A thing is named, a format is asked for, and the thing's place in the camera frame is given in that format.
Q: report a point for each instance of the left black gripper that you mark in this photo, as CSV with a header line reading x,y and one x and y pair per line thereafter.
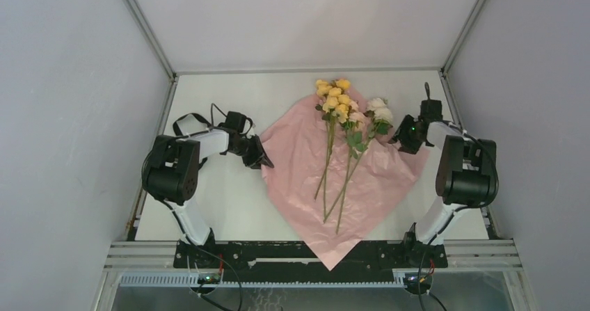
x,y
259,157

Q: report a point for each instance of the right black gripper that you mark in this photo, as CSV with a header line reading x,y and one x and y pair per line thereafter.
x,y
408,146

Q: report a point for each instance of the white fake flower stem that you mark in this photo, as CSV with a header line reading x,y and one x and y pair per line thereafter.
x,y
378,122

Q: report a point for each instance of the pink fake flower stem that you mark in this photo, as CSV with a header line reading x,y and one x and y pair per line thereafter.
x,y
353,106
353,137

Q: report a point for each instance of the yellow fake flower stem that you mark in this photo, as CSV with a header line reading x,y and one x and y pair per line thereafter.
x,y
335,108

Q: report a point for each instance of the pink wrapping paper sheet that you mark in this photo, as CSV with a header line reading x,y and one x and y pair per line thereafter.
x,y
296,144

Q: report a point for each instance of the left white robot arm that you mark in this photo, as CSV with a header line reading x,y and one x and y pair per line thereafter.
x,y
171,168

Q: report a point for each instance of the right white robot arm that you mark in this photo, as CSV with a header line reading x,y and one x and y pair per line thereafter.
x,y
467,176

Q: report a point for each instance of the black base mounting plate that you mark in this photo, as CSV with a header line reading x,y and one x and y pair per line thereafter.
x,y
278,262

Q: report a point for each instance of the aluminium frame rail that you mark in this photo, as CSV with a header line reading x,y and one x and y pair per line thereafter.
x,y
149,35

